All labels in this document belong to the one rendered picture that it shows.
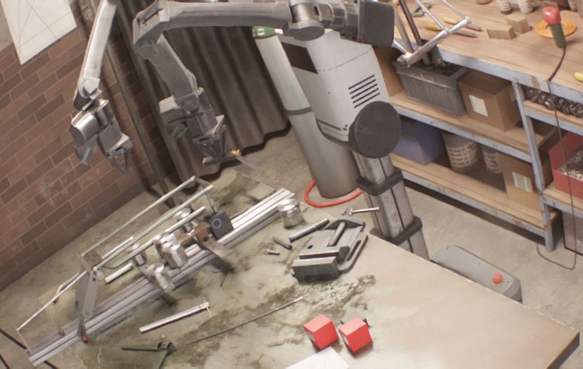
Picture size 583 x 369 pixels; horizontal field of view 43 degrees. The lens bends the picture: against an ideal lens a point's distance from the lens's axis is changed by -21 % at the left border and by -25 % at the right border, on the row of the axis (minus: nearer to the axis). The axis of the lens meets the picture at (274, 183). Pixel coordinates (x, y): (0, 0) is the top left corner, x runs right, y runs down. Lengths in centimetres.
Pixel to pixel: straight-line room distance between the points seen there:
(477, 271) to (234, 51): 236
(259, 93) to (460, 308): 329
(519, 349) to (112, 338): 108
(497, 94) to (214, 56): 202
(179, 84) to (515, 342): 118
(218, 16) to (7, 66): 286
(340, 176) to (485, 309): 256
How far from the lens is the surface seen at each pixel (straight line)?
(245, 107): 482
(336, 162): 415
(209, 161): 248
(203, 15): 199
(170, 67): 218
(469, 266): 293
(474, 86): 328
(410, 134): 391
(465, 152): 373
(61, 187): 495
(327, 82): 231
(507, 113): 323
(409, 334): 173
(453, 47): 318
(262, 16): 204
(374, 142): 239
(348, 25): 211
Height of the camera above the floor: 193
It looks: 25 degrees down
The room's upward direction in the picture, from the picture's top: 23 degrees counter-clockwise
